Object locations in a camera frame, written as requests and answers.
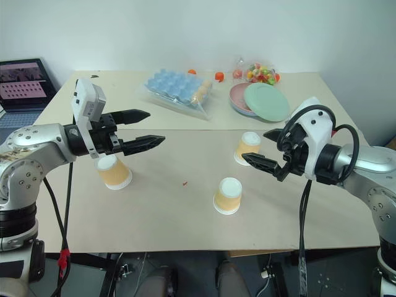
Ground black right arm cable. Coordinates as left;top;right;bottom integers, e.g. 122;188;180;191
276;104;361;297

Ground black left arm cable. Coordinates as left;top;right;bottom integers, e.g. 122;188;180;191
43;114;77;297

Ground red tape on cable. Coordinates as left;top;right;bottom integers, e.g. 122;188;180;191
57;248;72;278

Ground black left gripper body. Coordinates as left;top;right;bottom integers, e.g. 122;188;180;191
89;113;125;155

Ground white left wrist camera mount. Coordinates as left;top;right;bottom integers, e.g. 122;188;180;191
71;78;108;160

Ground clear plastic bag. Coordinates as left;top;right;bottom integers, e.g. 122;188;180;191
136;68;215;122

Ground dark grey rounded shape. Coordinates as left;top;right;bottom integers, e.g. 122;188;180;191
215;260;252;297
137;265;179;297

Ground orange ribbed paper cup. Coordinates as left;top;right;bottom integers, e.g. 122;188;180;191
233;131;262;167
93;154;134;191
212;176;243;216

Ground small clear bag red candies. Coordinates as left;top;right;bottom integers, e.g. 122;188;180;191
231;56;246;80

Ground clear bag of colourful candies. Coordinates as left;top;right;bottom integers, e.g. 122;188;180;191
244;61;282;87

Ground blue egg tray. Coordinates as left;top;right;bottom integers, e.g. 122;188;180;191
145;69;207;103

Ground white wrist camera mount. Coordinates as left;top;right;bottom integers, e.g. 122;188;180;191
71;78;108;160
288;96;337;181

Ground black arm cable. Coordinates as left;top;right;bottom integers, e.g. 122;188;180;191
276;104;361;297
43;114;77;297

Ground black metal table leg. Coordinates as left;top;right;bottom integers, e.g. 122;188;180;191
98;252;125;297
267;261;298;297

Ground green plate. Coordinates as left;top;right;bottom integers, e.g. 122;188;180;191
243;83;291;123

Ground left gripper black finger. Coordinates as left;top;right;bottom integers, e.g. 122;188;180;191
118;134;166;157
110;108;152;126

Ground pink plate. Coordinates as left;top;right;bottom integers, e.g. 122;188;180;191
228;82;264;118

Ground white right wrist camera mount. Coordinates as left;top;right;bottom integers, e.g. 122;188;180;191
288;96;337;181

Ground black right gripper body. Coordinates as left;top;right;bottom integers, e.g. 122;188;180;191
279;123;311;178

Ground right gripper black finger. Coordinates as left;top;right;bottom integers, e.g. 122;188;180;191
262;128;285;144
241;152;292;183

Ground open laptop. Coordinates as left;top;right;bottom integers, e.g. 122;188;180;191
0;58;58;137

